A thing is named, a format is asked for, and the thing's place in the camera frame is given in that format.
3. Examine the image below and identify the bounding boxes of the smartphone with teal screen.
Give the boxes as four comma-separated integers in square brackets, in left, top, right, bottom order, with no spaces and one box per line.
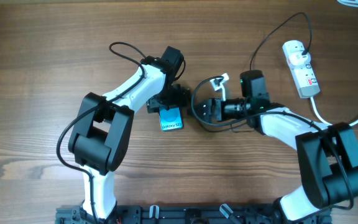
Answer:
[159,108,183,131]

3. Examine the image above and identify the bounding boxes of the black USB charging cable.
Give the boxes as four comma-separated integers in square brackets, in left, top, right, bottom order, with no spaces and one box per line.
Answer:
[197,12,313,134]

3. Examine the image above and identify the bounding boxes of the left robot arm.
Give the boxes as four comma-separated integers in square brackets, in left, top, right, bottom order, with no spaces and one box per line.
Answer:
[68,46,190,223]

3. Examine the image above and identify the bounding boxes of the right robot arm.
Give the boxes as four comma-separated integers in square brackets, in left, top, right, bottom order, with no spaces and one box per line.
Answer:
[190,70,358,223]

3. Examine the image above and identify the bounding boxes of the white USB charger plug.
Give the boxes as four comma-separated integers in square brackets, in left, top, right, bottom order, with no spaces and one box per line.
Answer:
[287,52,311,68]

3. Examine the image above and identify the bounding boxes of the white power strip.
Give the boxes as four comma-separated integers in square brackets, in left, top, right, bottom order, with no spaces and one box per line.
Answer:
[282,40,320,98]

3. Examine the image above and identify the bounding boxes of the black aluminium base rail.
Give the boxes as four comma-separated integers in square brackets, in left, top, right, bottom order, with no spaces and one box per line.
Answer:
[55,204,333,224]

